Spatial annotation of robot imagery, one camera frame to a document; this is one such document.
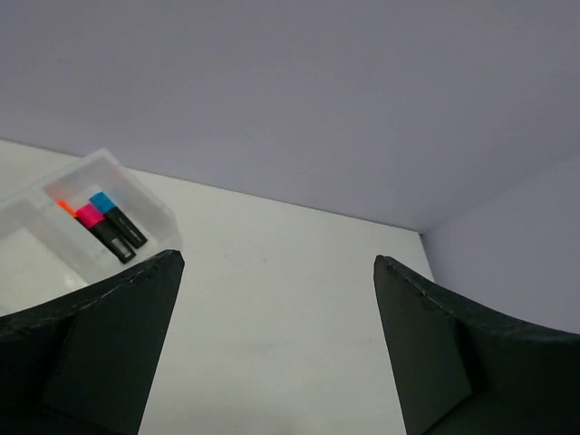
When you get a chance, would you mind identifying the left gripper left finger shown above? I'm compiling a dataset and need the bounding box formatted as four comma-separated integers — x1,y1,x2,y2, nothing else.
1,249,185,434

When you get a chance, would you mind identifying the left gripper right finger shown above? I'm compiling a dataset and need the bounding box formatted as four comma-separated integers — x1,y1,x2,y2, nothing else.
373,256,579,434

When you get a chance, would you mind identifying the pink highlighter marker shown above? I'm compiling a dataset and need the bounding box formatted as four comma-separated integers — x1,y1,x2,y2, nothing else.
76,204,136,265

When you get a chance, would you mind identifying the orange highlighter marker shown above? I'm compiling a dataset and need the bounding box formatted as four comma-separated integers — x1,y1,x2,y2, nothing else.
58,200,79,220

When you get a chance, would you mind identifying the blue highlighter marker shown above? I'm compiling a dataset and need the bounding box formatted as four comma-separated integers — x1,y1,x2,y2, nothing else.
89,191,148,248

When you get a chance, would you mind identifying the white three-compartment plastic tray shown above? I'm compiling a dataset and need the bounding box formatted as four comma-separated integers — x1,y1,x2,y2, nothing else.
1,142,181,315

